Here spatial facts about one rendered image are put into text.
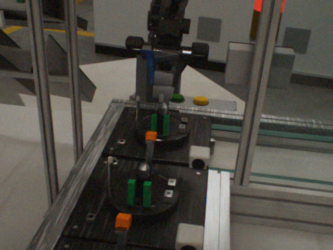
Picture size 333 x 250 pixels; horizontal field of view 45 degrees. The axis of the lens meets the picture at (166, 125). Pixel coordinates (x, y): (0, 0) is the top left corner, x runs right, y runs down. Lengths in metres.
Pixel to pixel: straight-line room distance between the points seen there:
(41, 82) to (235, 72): 0.35
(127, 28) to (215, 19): 0.89
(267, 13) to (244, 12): 3.18
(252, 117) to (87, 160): 0.38
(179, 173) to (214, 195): 0.09
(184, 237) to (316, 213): 0.34
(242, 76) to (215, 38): 3.20
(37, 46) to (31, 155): 0.46
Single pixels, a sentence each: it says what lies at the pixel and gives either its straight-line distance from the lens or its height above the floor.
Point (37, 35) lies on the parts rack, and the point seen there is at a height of 1.26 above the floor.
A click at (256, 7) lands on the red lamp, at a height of 1.32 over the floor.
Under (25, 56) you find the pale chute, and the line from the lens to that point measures 0.93.
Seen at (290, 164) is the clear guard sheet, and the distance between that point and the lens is 0.86.
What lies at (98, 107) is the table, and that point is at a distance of 1.37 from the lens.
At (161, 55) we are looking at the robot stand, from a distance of 1.24.
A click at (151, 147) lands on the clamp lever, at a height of 1.05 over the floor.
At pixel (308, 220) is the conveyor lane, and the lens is 0.94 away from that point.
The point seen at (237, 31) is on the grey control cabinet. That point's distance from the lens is 3.94.
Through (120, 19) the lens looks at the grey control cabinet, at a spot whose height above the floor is 0.41.
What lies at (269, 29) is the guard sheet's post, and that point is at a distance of 0.73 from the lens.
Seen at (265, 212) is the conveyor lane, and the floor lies 0.90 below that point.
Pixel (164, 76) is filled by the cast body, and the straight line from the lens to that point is 0.91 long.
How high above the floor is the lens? 1.47
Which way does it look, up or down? 29 degrees down
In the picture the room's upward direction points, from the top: 3 degrees clockwise
